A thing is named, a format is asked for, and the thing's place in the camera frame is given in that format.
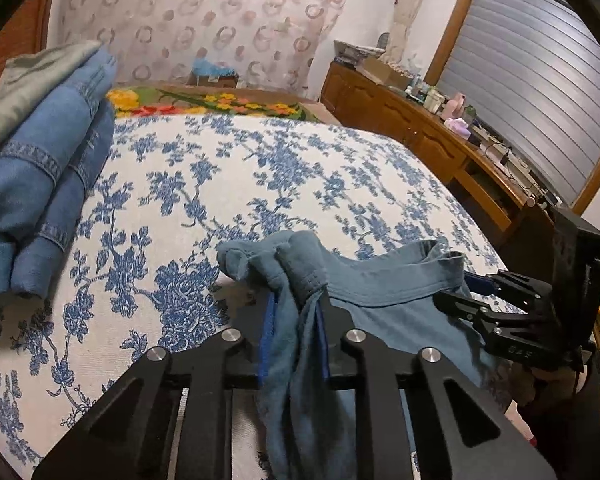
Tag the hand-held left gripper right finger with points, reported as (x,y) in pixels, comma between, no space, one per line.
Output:
(323,345)

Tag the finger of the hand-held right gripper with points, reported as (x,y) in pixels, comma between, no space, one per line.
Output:
(480,282)
(460,305)

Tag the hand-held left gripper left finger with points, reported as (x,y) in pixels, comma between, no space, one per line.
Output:
(266,340)

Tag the blue-grey t-shirt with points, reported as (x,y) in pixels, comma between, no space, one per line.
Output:
(380,280)

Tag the person's right hand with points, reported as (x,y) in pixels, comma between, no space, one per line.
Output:
(529,384)

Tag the lilac box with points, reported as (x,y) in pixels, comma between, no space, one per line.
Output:
(458,126)

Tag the blue floral bedspread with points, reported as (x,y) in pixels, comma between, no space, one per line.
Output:
(260,170)

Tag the wooden sideboard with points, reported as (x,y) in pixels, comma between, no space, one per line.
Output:
(405,125)

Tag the pink pouch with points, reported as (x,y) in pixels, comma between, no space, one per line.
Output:
(455,106)

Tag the open cardboard box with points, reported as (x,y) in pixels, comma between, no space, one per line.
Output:
(380,70)

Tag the floral yellow pillow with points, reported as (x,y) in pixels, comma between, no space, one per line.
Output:
(220,102)

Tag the stack of white papers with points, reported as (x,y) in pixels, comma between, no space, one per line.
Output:
(357,50)

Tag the small cardboard box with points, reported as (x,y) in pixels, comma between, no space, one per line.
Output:
(215,81)

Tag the blue plastic bag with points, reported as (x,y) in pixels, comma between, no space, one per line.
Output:
(212,67)

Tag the folded blue jeans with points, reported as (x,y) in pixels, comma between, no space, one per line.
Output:
(45,160)

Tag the folded grey garment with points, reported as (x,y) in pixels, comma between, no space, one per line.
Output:
(25,80)

